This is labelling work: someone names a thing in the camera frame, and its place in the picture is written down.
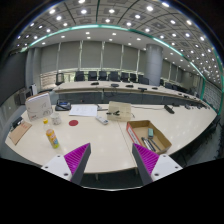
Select black tray with items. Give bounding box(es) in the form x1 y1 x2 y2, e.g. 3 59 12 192
55 101 71 111

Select yellow plastic bottle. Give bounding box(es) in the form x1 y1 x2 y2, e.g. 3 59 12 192
43 118 59 149

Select white paper sheets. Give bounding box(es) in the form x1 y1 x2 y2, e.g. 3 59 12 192
69 105 97 117

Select black device on table right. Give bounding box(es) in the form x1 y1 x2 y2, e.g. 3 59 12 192
164 105 175 114

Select black office chair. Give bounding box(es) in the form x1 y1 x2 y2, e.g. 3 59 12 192
98 71 107 81
88 71 97 81
108 71 120 82
74 71 85 81

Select open brown cardboard box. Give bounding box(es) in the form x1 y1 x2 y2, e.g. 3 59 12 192
126 120 172 154

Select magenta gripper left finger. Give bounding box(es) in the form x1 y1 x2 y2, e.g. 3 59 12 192
42 143 91 185

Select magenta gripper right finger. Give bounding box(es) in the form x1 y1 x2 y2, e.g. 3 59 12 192
132 143 182 185

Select teal phone in box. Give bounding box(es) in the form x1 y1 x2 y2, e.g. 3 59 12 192
148 128 154 138

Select red round coaster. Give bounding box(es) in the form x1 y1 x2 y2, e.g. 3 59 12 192
69 120 79 126

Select white remote control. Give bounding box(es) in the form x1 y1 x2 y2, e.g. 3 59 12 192
96 116 109 125

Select brown cardboard piece on left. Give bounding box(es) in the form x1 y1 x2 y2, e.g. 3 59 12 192
9 121 32 144

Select grey round pillar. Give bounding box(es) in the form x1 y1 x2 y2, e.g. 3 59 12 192
145 44 163 86

